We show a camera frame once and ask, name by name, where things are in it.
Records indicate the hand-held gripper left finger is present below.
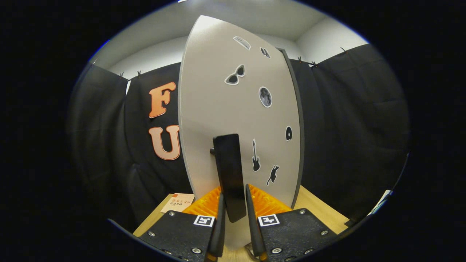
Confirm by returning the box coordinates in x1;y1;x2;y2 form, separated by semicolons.
138;186;227;262

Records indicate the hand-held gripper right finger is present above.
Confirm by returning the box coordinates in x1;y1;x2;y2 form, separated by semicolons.
245;184;338;262

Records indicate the black door handle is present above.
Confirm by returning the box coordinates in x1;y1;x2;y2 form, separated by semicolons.
210;134;247;223

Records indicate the white shoe cabinet door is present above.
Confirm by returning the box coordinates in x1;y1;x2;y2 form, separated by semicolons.
178;15;303;251

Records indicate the beige orange book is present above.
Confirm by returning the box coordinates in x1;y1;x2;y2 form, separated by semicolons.
161;193;195;213

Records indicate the black backdrop cloth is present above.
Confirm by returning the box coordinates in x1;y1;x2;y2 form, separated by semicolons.
67;43;412;230

